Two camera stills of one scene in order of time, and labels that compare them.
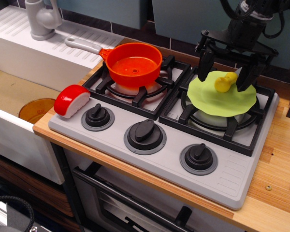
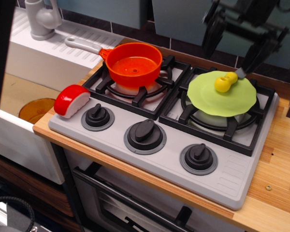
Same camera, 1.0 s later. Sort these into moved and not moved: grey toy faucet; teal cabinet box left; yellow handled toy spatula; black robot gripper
Moved: black robot gripper
Not moved: grey toy faucet; yellow handled toy spatula; teal cabinet box left
